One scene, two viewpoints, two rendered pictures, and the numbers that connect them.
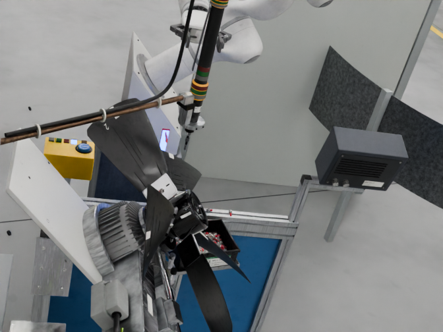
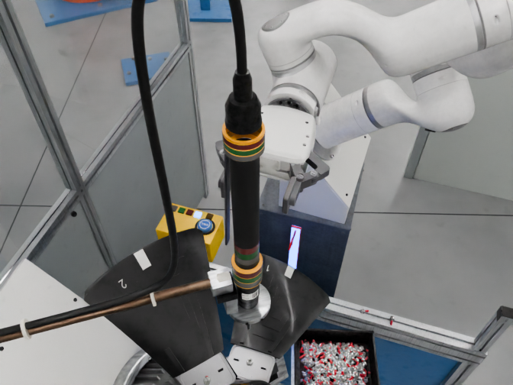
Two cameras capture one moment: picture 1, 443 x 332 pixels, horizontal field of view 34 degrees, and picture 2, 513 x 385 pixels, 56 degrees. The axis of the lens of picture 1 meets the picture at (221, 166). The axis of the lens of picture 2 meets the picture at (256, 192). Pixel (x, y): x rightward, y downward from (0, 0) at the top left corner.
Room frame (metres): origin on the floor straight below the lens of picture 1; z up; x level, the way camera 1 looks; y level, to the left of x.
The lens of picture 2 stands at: (1.34, -0.11, 2.13)
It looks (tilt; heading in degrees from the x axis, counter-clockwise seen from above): 49 degrees down; 34
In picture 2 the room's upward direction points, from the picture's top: straight up
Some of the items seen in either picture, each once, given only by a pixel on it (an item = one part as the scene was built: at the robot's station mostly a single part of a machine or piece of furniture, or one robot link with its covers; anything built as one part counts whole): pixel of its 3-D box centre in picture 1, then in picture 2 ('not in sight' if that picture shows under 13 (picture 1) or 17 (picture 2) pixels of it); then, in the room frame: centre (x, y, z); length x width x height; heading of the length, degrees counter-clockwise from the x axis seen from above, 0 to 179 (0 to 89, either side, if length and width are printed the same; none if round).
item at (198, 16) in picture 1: (199, 26); (279, 138); (1.79, 0.15, 1.64); 0.11 x 0.10 x 0.07; 16
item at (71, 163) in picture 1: (68, 160); (191, 233); (1.91, 0.49, 1.02); 0.16 x 0.10 x 0.11; 106
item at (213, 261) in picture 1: (200, 244); (333, 363); (1.88, 0.00, 0.85); 0.22 x 0.17 x 0.07; 121
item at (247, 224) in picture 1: (175, 217); (322, 308); (2.02, 0.11, 0.82); 0.90 x 0.04 x 0.08; 106
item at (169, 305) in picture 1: (173, 313); not in sight; (1.31, 0.02, 1.08); 0.07 x 0.04 x 0.06; 26
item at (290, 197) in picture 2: (223, 42); (301, 190); (1.73, 0.08, 1.64); 0.07 x 0.03 x 0.03; 16
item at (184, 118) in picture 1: (192, 108); (241, 289); (1.63, 0.11, 1.48); 0.09 x 0.07 x 0.10; 141
